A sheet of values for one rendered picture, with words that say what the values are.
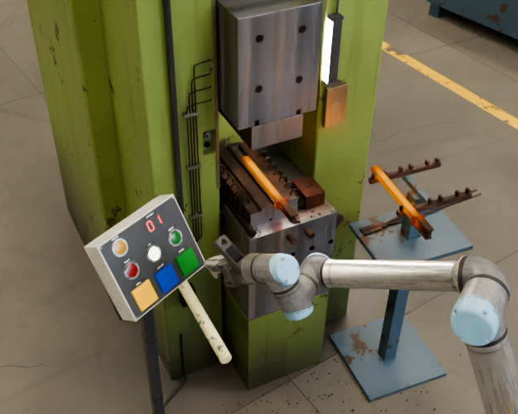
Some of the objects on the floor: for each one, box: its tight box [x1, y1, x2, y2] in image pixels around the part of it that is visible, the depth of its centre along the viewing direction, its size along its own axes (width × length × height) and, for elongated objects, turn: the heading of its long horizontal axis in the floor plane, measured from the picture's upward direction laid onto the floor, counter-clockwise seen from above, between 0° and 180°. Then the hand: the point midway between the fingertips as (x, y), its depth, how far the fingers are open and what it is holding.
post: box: [141, 308, 164, 414], centre depth 278 cm, size 4×4×108 cm
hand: (206, 260), depth 240 cm, fingers closed
